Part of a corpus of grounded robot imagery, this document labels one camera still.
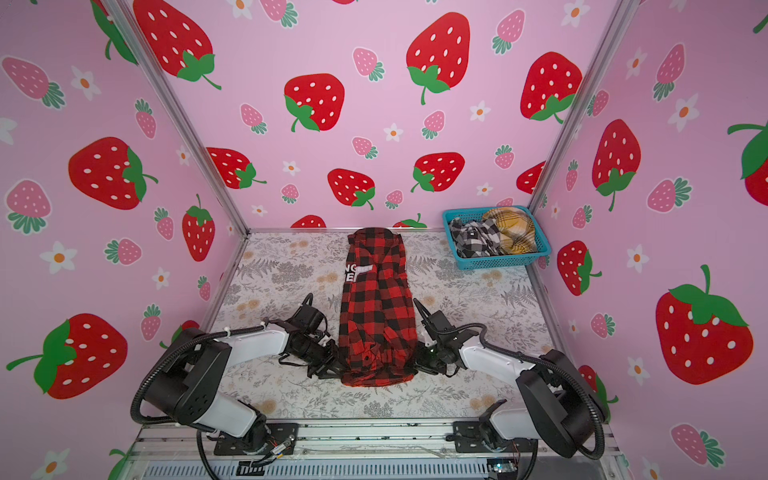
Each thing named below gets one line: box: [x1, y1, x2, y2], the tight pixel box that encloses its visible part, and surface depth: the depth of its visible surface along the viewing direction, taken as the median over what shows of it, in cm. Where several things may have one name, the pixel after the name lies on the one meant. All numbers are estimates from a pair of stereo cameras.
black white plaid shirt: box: [450, 218, 504, 259], surface depth 109 cm
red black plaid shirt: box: [339, 227, 418, 387], surface depth 96 cm
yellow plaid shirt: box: [482, 207, 537, 253], surface depth 109 cm
